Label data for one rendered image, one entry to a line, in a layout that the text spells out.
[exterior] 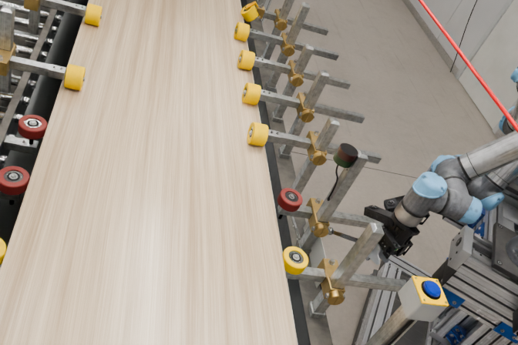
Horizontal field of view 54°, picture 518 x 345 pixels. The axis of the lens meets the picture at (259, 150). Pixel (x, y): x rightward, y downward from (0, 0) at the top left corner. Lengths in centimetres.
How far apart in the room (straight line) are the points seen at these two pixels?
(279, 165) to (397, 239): 79
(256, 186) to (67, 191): 59
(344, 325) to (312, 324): 101
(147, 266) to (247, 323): 29
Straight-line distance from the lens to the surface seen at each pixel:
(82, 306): 129
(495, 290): 191
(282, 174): 210
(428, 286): 122
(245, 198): 163
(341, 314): 273
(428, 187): 138
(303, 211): 175
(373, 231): 142
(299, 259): 154
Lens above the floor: 200
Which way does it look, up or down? 37 degrees down
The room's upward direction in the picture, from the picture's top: 25 degrees clockwise
